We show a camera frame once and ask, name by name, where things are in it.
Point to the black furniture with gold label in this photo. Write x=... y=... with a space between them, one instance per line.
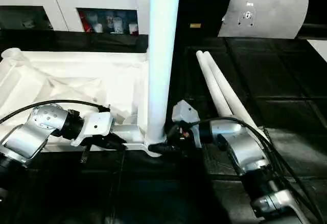
x=204 y=4

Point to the grey padded backrest cushion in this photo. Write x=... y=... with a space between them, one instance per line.
x=268 y=17

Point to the white flat board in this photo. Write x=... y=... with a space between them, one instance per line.
x=319 y=48

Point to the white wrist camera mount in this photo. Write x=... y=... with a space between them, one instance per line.
x=184 y=111
x=97 y=124

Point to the white plastic table top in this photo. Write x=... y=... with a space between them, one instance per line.
x=76 y=65

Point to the black rod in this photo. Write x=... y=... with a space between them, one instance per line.
x=315 y=26

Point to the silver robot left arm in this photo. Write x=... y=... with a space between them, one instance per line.
x=33 y=132

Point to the white plastic table leg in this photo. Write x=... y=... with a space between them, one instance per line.
x=230 y=88
x=214 y=80
x=162 y=55

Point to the red figurine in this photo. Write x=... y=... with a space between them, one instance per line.
x=85 y=23

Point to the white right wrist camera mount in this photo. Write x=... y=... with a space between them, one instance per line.
x=184 y=111

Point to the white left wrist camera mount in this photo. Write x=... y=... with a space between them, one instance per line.
x=97 y=124

